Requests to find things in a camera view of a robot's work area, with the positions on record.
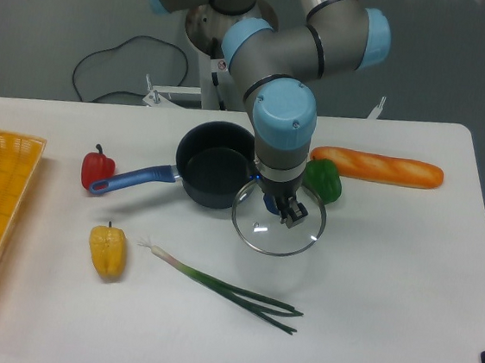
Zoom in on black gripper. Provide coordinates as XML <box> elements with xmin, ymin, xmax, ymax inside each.
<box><xmin>258</xmin><ymin>176</ymin><xmax>309</xmax><ymax>229</ymax></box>

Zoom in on glass pot lid blue knob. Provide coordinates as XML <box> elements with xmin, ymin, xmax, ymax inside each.
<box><xmin>231</xmin><ymin>179</ymin><xmax>327</xmax><ymax>257</ymax></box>

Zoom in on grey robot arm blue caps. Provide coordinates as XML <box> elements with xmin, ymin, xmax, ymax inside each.
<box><xmin>149</xmin><ymin>0</ymin><xmax>392</xmax><ymax>227</ymax></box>

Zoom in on green bell pepper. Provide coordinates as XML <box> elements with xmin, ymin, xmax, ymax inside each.
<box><xmin>302</xmin><ymin>159</ymin><xmax>343</xmax><ymax>205</ymax></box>

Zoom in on baguette bread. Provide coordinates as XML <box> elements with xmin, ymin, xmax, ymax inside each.
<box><xmin>310</xmin><ymin>146</ymin><xmax>444</xmax><ymax>190</ymax></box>

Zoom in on green spring onion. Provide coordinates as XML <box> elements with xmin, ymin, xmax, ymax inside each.
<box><xmin>138</xmin><ymin>240</ymin><xmax>303</xmax><ymax>335</ymax></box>

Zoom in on yellow bell pepper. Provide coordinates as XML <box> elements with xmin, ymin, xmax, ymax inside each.
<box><xmin>89</xmin><ymin>222</ymin><xmax>128</xmax><ymax>282</ymax></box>

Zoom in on red bell pepper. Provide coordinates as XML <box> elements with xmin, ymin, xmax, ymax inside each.
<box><xmin>80</xmin><ymin>144</ymin><xmax>117</xmax><ymax>191</ymax></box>

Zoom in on dark saucepan blue handle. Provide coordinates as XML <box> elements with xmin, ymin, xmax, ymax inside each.
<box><xmin>88</xmin><ymin>121</ymin><xmax>255</xmax><ymax>210</ymax></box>

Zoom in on white table clamp bracket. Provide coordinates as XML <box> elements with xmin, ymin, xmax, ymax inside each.
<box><xmin>367</xmin><ymin>96</ymin><xmax>387</xmax><ymax>120</ymax></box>

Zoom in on black cable on floor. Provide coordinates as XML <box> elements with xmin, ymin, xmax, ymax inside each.
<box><xmin>69</xmin><ymin>28</ymin><xmax>192</xmax><ymax>113</ymax></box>

